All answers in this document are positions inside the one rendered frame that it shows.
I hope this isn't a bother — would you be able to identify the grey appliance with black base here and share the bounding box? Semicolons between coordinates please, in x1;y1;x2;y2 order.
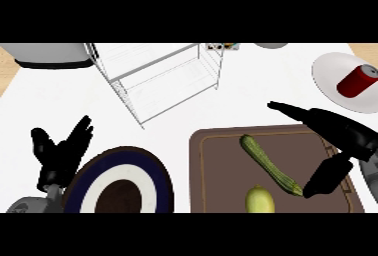
0;43;97;70

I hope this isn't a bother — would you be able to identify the white wire tiered shelf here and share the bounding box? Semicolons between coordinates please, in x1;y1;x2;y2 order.
82;43;227;130

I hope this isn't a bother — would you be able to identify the brown blue white striped plate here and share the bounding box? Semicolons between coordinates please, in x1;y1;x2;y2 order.
60;145;175;214

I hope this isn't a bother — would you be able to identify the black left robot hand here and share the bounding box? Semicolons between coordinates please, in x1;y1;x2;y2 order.
29;115;94;193

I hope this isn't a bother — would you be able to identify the small colourful box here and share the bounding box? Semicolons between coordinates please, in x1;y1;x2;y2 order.
205;43;242;52

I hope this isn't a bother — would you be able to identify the red can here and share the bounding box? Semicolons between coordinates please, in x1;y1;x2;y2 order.
335;64;378;99

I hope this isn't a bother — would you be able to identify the brown tray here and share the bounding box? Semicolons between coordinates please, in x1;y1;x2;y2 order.
189;123;366;214

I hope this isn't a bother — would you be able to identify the green zucchini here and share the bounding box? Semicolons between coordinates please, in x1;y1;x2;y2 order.
239;133;304;197

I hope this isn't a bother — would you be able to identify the grey round object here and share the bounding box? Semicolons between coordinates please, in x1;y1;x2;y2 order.
252;43;289;50

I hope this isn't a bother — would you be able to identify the yellow squash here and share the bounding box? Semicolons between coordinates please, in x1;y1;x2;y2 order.
245;184;276;214

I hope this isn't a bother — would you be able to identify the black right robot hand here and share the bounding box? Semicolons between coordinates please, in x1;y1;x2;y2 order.
265;101;378;199

